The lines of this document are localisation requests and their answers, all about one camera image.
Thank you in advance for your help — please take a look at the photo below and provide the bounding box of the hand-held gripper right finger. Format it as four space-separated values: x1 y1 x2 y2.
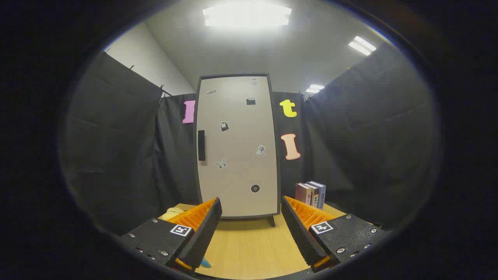
281 196 389 273

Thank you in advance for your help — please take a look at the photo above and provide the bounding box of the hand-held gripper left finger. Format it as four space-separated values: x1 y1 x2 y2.
117 197 223 275

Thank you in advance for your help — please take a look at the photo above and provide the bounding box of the grey cabinet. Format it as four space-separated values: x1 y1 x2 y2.
193 73 281 227

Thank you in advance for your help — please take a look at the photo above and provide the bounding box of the yellow plush toy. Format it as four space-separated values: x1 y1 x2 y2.
161 207 185 221

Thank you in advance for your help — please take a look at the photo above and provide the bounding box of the black backdrop cloth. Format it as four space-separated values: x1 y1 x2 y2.
62 42 442 236

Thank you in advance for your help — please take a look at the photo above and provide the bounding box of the double strip ceiling light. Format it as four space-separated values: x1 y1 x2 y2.
348 35 377 56

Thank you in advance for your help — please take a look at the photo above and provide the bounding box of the large ceiling light panel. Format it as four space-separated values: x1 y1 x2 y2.
202 3 292 28

